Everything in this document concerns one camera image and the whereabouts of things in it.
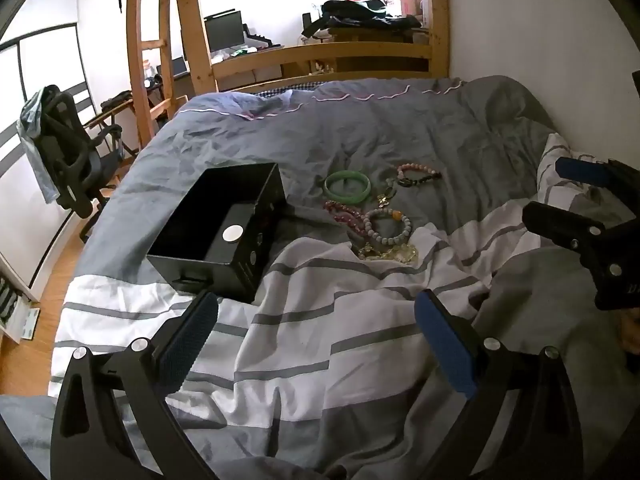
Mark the wooden ladder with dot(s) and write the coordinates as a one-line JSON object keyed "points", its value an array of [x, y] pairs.
{"points": [[145, 85]]}

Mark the small gold pendant charm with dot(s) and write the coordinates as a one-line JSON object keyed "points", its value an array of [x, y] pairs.
{"points": [[385, 199]]}

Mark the wooden bunk bed frame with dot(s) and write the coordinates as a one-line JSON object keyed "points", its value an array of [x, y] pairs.
{"points": [[300, 55]]}

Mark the light blue garment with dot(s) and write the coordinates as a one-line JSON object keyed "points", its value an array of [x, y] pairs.
{"points": [[35, 115]]}

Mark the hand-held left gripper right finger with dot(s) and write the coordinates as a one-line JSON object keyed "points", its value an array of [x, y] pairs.
{"points": [[445, 345]]}

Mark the white grey striped wardrobe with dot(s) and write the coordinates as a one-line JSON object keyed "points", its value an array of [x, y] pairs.
{"points": [[50, 60]]}

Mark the wooden folding table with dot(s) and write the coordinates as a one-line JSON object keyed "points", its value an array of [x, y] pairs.
{"points": [[150, 107]]}

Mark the green jade bangle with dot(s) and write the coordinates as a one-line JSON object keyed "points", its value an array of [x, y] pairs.
{"points": [[328, 189]]}

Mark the checked bed sheet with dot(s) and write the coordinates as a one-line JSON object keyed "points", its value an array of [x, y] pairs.
{"points": [[280, 87]]}

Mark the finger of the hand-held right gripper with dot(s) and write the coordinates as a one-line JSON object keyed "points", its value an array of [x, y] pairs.
{"points": [[560, 225], [582, 170]]}

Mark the round silver metal disc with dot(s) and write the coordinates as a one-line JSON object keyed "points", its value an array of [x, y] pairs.
{"points": [[232, 234]]}

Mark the black laptop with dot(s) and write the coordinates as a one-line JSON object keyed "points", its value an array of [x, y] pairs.
{"points": [[175, 66]]}

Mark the black jewelry box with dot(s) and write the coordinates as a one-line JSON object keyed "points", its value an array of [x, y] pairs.
{"points": [[200, 220]]}

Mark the black office chair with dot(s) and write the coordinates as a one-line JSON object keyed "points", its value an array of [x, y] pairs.
{"points": [[75, 160]]}

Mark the grey striped duvet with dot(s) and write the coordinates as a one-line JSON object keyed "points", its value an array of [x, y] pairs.
{"points": [[350, 125]]}

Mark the pile of black clothes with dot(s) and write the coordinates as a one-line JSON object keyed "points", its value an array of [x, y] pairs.
{"points": [[360, 15]]}

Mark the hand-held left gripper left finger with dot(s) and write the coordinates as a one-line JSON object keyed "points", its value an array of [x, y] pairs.
{"points": [[192, 340]]}

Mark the black computer monitor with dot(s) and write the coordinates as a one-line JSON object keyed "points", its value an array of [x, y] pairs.
{"points": [[222, 32]]}

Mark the white bookshelf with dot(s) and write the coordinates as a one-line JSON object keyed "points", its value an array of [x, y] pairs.
{"points": [[15, 305]]}

